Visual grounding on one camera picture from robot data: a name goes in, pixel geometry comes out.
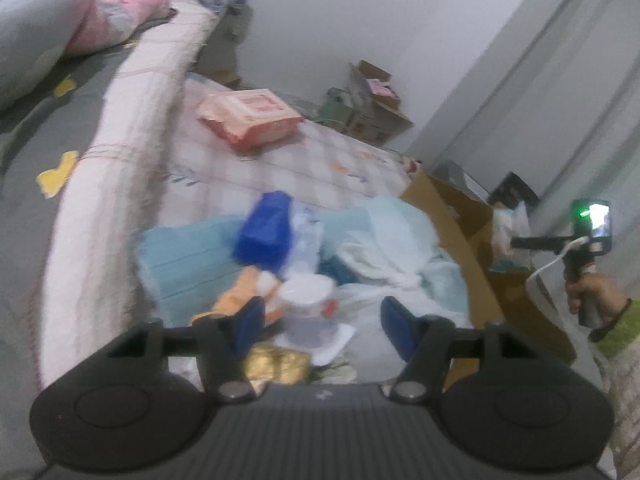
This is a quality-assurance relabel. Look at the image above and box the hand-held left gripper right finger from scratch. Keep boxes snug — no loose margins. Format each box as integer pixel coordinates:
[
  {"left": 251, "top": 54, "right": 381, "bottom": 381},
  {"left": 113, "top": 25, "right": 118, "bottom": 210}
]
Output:
[{"left": 381, "top": 296, "right": 523, "bottom": 403}]

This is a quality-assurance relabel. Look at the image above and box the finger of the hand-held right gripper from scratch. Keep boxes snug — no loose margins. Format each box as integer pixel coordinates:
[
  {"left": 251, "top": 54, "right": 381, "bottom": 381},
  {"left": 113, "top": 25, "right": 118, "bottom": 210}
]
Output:
[{"left": 510, "top": 234, "right": 576, "bottom": 252}]

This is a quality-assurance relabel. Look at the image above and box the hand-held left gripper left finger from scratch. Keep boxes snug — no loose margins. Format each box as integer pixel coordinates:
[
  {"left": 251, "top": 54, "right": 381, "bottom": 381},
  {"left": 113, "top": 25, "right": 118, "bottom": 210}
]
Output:
[{"left": 107, "top": 296, "right": 266, "bottom": 403}]

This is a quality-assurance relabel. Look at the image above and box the gold tissue box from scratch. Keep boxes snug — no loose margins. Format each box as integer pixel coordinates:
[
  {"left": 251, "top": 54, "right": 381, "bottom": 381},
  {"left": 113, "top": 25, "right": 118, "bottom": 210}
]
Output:
[{"left": 245, "top": 342, "right": 313, "bottom": 387}]

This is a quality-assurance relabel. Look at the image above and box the toilet paper roll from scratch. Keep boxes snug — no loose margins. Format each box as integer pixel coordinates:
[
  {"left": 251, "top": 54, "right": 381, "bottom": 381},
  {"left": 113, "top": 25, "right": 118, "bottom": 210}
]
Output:
[{"left": 272, "top": 276, "right": 357, "bottom": 352}]

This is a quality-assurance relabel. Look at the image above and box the large cardboard box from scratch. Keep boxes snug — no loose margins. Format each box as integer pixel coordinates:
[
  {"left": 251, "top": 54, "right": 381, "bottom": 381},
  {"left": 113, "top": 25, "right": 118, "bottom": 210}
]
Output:
[{"left": 400, "top": 170, "right": 577, "bottom": 366}]

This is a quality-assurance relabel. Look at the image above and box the royal blue packet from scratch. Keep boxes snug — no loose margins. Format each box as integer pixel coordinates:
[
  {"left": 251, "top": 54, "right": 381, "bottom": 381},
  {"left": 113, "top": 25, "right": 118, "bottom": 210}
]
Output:
[{"left": 235, "top": 191, "right": 293, "bottom": 271}]

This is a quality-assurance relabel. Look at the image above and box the person's right forearm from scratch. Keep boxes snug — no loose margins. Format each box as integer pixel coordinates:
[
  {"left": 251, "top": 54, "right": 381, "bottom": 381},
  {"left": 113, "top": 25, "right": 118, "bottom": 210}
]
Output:
[{"left": 587, "top": 299, "right": 640, "bottom": 480}]

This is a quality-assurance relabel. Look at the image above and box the person's right hand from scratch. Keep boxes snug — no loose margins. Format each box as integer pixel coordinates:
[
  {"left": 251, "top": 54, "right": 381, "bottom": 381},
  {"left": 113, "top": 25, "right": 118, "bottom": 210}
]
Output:
[{"left": 566, "top": 272, "right": 632, "bottom": 329}]

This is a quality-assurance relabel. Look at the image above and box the orange striped sock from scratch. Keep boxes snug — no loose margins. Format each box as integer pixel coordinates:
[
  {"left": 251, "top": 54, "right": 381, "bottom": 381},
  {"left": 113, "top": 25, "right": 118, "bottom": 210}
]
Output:
[{"left": 192, "top": 265, "right": 281, "bottom": 327}]

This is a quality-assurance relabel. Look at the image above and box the white crumpled packet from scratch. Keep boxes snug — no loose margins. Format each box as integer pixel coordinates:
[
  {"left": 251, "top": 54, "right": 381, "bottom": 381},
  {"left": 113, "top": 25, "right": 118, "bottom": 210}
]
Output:
[{"left": 490, "top": 201, "right": 532, "bottom": 273}]

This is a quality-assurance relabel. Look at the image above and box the black box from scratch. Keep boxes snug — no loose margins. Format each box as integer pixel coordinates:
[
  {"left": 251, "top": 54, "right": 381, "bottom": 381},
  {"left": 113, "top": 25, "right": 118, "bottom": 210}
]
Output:
[{"left": 487, "top": 171, "right": 541, "bottom": 211}]

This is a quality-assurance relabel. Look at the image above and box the green floral scrunchie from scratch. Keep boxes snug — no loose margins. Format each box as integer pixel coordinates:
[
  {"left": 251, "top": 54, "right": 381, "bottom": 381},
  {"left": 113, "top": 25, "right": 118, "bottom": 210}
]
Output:
[{"left": 312, "top": 359, "right": 359, "bottom": 386}]

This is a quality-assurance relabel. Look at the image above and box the light blue ribbed towel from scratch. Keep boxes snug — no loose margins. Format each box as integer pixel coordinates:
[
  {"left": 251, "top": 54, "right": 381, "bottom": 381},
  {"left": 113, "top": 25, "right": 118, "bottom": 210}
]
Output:
[{"left": 137, "top": 215, "right": 251, "bottom": 322}]

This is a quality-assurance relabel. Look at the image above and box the crumpled clear plastic wrapper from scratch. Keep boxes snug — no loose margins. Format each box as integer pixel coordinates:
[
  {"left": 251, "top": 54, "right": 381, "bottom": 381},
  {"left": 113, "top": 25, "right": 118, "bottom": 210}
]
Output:
[{"left": 289, "top": 204, "right": 327, "bottom": 281}]

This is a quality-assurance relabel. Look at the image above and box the light blue cloth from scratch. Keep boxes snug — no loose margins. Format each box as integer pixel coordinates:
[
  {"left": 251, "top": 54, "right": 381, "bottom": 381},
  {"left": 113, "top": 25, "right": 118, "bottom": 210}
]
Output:
[{"left": 367, "top": 195, "right": 473, "bottom": 326}]

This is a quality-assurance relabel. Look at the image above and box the grey curtain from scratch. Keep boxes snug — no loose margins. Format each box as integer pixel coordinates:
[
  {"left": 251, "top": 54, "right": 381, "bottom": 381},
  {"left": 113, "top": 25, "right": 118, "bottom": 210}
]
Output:
[{"left": 410, "top": 0, "right": 640, "bottom": 241}]

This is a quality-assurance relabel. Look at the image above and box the plaid bed sheet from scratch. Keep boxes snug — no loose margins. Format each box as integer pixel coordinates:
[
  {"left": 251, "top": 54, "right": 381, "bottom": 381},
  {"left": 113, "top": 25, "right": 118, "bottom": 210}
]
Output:
[{"left": 150, "top": 72, "right": 501, "bottom": 386}]

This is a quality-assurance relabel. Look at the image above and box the white fluffy blanket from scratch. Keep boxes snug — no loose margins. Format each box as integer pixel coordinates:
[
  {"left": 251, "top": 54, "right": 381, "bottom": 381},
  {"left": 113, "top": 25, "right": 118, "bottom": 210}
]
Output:
[{"left": 37, "top": 0, "right": 221, "bottom": 392}]

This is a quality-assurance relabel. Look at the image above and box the red wet wipes pack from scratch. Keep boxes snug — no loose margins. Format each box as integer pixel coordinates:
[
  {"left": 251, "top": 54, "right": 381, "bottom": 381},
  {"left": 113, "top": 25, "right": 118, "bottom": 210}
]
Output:
[{"left": 195, "top": 88, "right": 305, "bottom": 150}]

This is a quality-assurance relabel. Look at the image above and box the open small cardboard box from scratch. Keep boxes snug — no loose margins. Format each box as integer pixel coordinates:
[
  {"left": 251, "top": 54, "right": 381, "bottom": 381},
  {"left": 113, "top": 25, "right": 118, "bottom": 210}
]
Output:
[{"left": 347, "top": 60, "right": 416, "bottom": 143}]

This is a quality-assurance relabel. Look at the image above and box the green printed box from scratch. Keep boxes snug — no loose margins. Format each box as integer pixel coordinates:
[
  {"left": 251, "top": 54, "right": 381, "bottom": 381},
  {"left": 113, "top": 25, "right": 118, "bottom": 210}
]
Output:
[{"left": 320, "top": 87, "right": 362, "bottom": 134}]

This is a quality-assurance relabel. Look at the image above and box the grey blanket with yellow print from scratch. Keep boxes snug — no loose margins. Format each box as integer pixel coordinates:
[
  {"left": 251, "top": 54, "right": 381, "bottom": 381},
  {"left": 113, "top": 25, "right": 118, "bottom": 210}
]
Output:
[{"left": 0, "top": 30, "right": 151, "bottom": 480}]

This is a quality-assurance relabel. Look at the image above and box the dark grey cloth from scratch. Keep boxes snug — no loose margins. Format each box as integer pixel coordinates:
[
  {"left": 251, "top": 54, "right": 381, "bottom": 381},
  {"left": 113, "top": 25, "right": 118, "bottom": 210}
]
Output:
[{"left": 197, "top": 2, "right": 251, "bottom": 88}]

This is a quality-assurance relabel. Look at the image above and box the pink printed quilt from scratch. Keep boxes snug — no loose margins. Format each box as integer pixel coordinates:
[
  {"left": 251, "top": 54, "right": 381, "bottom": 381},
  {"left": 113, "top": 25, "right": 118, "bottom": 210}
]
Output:
[{"left": 0, "top": 0, "right": 176, "bottom": 58}]

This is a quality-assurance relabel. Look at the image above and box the white cable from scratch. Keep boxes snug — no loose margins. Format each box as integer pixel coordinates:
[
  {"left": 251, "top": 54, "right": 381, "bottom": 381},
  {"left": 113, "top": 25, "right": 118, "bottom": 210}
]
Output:
[{"left": 525, "top": 236, "right": 590, "bottom": 311}]

